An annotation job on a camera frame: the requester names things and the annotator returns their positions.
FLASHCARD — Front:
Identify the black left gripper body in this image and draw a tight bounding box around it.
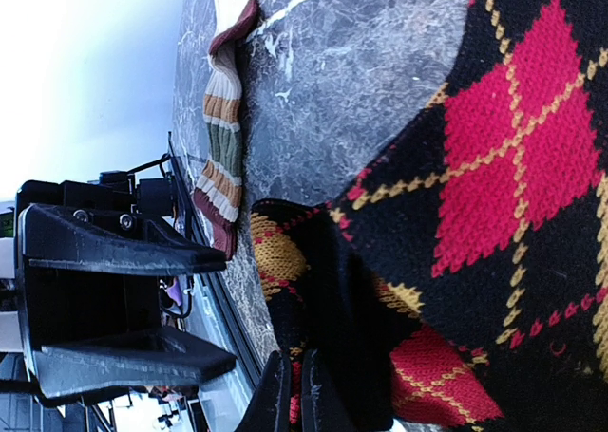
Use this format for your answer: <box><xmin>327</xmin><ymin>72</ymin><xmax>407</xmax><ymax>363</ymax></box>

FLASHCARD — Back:
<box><xmin>15</xmin><ymin>180</ymin><xmax>166</xmax><ymax>404</ymax></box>

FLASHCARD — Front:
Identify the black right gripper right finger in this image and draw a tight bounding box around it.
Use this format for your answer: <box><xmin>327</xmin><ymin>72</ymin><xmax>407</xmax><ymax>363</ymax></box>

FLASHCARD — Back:
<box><xmin>300</xmin><ymin>349</ymin><xmax>356</xmax><ymax>432</ymax></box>

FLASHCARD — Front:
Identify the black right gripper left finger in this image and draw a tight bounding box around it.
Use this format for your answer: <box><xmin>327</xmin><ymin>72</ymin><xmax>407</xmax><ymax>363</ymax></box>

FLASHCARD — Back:
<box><xmin>236</xmin><ymin>351</ymin><xmax>292</xmax><ymax>432</ymax></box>

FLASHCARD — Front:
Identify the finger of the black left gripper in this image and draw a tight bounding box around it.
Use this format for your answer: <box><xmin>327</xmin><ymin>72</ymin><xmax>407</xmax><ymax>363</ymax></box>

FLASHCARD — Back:
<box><xmin>33</xmin><ymin>328</ymin><xmax>237</xmax><ymax>399</ymax></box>
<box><xmin>19</xmin><ymin>203</ymin><xmax>226</xmax><ymax>277</ymax></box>

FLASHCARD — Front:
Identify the black argyle sock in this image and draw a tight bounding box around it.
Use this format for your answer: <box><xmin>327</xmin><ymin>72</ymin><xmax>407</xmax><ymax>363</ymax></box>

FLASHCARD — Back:
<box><xmin>251</xmin><ymin>0</ymin><xmax>607</xmax><ymax>431</ymax></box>

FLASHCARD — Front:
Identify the beige striped sock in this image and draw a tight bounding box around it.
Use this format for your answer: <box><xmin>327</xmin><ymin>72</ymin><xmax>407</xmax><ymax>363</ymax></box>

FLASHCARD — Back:
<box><xmin>193</xmin><ymin>0</ymin><xmax>258</xmax><ymax>259</ymax></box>

